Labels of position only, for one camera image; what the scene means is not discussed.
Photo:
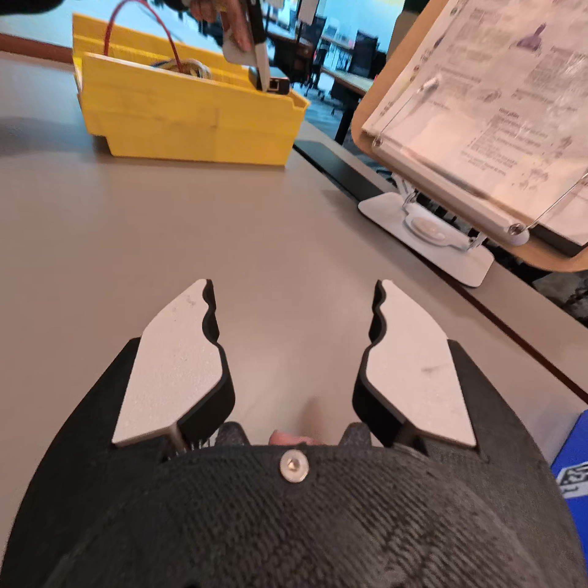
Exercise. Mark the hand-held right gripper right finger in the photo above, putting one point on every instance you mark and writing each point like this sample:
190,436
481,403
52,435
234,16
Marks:
413,372

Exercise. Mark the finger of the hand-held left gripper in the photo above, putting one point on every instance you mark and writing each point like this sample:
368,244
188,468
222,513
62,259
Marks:
263,69

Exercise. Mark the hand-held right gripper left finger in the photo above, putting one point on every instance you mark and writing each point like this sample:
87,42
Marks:
170,367

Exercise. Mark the black network splitter box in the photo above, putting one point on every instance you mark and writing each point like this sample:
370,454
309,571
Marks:
278,85

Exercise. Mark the yellow plastic bin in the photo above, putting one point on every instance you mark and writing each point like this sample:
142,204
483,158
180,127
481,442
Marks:
183,119

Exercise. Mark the blue plastic bin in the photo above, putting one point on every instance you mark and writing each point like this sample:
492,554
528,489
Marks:
574,441

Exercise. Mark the grey desk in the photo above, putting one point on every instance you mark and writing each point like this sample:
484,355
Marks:
138,252
542,321

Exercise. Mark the person's left hand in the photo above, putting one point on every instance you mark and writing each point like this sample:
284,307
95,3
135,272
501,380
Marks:
225,13

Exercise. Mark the wooden top table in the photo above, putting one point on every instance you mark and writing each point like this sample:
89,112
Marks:
349,80

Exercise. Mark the wooden instruction board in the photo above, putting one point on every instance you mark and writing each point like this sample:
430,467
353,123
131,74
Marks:
482,92

